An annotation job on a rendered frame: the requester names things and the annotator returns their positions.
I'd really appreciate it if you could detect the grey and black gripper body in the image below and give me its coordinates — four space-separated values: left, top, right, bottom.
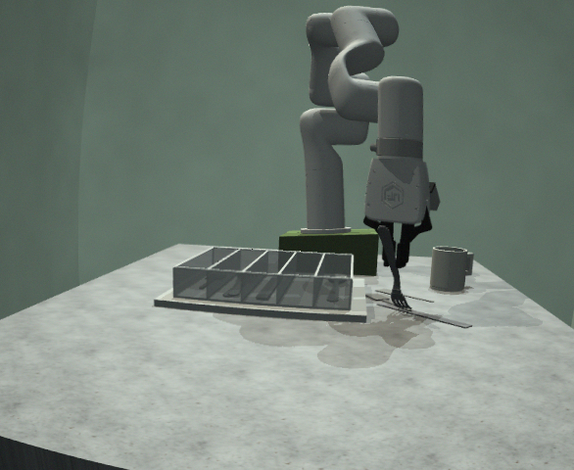
364 156 430 224

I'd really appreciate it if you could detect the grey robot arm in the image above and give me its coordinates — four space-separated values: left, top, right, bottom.
300 6 423 234

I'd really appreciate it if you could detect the dark grey mug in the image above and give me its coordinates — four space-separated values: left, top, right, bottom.
430 247 474 292

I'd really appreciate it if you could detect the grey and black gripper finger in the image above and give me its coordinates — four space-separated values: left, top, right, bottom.
363 217 396 266
396 206 432 268

